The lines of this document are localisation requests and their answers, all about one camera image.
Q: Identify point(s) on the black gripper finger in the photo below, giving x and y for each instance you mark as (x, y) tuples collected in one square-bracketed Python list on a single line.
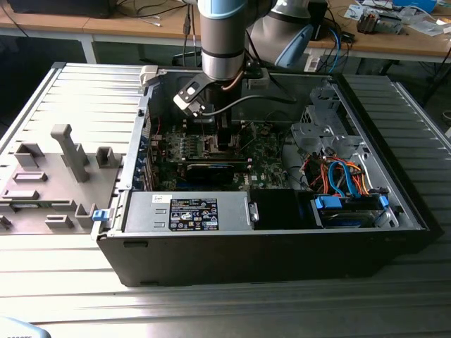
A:
[(225, 141)]

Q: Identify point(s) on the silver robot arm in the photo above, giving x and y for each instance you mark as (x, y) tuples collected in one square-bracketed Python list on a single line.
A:
[(222, 35)]

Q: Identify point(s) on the CPU socket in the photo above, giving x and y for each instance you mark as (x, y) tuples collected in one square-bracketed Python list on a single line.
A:
[(210, 144)]

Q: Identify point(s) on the copper CPU cooler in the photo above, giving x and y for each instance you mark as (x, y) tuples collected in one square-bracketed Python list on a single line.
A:
[(368, 21)]

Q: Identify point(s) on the black graphics card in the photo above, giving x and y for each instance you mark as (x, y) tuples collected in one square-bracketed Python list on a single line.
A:
[(211, 174)]

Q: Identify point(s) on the green motherboard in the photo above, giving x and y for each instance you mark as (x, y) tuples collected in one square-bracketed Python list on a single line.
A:
[(267, 165)]

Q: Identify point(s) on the grey metal drive cage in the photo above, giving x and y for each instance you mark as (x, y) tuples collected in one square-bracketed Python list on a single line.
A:
[(317, 130)]

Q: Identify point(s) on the beige case latch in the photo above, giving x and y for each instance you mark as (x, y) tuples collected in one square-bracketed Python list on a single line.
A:
[(148, 75)]

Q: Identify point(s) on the small white device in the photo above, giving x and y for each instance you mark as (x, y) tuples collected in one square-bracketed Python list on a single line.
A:
[(311, 65)]

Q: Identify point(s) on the grey power supply unit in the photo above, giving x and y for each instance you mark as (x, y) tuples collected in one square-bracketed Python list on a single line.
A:
[(148, 211)]

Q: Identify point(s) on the black PC case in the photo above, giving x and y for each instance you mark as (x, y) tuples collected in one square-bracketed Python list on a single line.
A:
[(246, 253)]

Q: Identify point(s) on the hard disk in blue carrier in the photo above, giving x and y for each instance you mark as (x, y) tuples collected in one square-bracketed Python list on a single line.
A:
[(331, 204)]

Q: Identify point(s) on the wooden desk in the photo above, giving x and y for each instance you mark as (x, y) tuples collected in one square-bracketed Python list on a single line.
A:
[(141, 30)]

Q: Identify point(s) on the blue case latch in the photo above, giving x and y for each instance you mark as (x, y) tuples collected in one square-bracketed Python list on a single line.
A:
[(99, 215)]

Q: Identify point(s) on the grey parts rack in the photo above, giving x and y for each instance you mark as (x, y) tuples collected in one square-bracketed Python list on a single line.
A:
[(53, 197)]

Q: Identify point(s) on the grey metal drive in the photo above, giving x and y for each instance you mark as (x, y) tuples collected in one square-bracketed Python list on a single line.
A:
[(391, 23)]

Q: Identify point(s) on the black monitor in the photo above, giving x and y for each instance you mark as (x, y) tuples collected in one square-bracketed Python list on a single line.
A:
[(53, 7)]

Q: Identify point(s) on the blue box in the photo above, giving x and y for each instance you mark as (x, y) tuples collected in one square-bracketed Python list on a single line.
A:
[(415, 4)]

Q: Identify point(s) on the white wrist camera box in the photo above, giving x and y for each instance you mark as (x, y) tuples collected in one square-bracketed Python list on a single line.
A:
[(186, 104)]

